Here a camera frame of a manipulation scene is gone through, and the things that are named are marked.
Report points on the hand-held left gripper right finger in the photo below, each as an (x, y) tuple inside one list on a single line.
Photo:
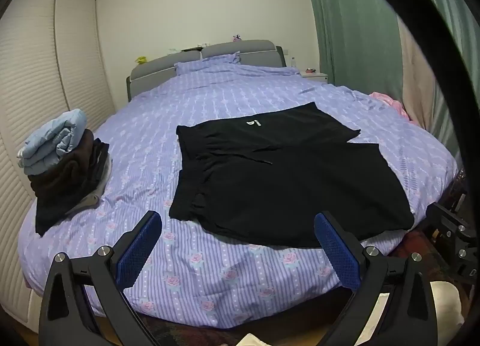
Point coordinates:
[(337, 252)]

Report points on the brown folded garment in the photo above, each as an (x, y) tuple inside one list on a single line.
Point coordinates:
[(65, 173)]

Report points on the grey folded garment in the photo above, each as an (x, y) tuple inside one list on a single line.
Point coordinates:
[(90, 197)]

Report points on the grey upholstered headboard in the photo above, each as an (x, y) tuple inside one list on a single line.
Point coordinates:
[(157, 64)]

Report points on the pink crumpled cloth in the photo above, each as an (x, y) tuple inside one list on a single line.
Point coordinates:
[(390, 102)]

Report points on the yellow plush toy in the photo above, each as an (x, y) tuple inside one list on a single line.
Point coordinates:
[(141, 59)]

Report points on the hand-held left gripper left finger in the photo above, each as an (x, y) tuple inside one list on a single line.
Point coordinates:
[(138, 252)]

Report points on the white louvred wardrobe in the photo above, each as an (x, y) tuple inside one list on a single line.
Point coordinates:
[(37, 68)]

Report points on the black folded garment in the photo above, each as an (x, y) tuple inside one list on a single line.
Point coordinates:
[(56, 205)]

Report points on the black pants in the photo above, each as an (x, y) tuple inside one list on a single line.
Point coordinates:
[(285, 180)]

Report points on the dark patterned rug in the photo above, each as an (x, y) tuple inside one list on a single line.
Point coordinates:
[(410, 242)]

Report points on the purple floral striped duvet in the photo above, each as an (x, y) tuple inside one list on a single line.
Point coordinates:
[(150, 124)]

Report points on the beige curtain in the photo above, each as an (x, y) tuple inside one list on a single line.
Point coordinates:
[(420, 79)]

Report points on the white nightstand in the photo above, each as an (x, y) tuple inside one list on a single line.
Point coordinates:
[(315, 77)]

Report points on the pink plush toy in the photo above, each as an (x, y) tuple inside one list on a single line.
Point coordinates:
[(237, 38)]

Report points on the light blue folded garment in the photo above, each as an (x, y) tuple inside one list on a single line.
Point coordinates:
[(52, 141)]

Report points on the purple floral pillow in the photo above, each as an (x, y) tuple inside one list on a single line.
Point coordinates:
[(210, 62)]

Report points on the clear plastic bottle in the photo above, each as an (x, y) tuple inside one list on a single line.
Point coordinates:
[(293, 62)]

